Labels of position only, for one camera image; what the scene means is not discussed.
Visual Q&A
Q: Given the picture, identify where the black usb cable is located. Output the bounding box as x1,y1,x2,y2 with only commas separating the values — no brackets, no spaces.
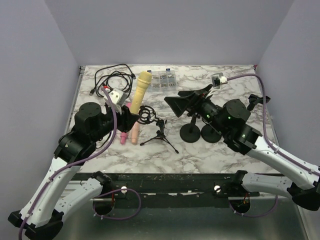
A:
89,64,137,98

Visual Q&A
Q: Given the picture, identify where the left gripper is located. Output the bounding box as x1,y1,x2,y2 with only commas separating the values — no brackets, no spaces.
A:
92,103,140,142

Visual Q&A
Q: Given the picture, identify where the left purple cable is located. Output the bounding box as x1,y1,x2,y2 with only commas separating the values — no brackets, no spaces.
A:
17,90,142,240

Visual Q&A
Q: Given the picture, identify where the peach microphone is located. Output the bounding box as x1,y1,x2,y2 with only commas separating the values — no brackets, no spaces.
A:
131,122,140,145

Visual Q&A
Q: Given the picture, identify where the shock mount desk stand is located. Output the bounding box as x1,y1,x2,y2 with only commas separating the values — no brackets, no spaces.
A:
179,114,201,143

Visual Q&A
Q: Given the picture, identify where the tall shock mount stand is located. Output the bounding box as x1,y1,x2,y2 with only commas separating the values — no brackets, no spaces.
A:
137,105,179,154

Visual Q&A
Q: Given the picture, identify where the pink microphone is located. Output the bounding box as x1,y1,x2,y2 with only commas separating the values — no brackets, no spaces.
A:
120,102,131,145

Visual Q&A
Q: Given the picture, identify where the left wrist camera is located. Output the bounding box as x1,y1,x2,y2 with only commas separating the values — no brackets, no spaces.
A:
101,86,128,109

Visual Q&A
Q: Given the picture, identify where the clear screw organiser box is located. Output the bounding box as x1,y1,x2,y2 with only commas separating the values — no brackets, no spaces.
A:
147,68,177,93

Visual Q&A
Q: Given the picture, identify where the clip desk stand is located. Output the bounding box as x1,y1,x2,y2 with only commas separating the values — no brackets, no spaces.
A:
200,124,222,144

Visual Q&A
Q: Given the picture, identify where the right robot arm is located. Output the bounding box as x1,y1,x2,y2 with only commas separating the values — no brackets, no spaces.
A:
164,84,320,211

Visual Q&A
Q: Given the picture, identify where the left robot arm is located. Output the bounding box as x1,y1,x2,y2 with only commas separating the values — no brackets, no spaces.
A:
8,102,139,240

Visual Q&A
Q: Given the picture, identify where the yellow microphone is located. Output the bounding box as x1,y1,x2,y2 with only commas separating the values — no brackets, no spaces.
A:
130,71,152,114

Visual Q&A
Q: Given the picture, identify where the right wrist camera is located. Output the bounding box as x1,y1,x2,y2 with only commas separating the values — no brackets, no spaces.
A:
211,72,228,89

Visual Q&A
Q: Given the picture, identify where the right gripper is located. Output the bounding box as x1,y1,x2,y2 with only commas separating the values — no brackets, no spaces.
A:
165,84,228,135

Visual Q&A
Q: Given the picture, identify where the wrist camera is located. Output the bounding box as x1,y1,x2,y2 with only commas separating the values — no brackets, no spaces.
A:
211,72,228,89
101,86,128,109

